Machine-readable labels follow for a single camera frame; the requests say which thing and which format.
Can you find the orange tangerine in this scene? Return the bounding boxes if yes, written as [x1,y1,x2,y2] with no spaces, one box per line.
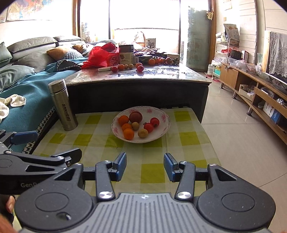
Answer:
[123,128,134,141]
[121,123,132,131]
[118,115,129,126]

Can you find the red cherry tomato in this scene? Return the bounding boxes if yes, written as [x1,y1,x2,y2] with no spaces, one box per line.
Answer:
[144,122,154,133]
[150,117,160,128]

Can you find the brown kiwi fruit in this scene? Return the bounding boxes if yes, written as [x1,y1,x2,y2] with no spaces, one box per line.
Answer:
[138,129,149,138]
[131,121,140,131]

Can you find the large red apple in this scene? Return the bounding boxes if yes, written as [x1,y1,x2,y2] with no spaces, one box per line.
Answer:
[129,111,143,123]

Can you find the person hand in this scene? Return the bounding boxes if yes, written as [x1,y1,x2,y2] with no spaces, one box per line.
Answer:
[0,194,16,224]

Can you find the cream cloth on sofa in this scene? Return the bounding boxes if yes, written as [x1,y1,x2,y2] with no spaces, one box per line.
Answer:
[0,94,26,122]

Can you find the teal sofa blanket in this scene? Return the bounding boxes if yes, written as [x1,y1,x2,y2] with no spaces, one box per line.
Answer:
[1,63,77,156]

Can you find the stainless steel thermos bottle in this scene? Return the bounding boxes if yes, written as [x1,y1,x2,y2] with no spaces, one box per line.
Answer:
[48,79,78,131]

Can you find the grey sofa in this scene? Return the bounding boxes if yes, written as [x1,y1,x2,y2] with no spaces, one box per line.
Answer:
[1,35,91,92]

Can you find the green checkered tablecloth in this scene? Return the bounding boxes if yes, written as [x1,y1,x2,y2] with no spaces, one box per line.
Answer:
[34,108,219,193]

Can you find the orange brown cushion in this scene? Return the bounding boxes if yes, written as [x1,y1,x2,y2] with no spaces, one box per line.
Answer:
[46,47,68,61]

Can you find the wooden tv cabinet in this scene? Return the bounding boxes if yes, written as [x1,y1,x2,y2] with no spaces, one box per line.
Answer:
[219,63,286,143]

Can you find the white floral bowl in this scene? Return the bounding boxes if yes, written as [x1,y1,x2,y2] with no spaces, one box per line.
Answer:
[111,106,171,144]

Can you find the red plastic bag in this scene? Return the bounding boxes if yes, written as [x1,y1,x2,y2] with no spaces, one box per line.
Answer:
[81,42,120,69]

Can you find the dark coffee table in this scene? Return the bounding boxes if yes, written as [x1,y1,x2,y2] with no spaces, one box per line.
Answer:
[65,66,211,121]

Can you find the white lace cover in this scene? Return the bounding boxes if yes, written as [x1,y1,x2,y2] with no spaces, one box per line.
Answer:
[269,32,286,78]

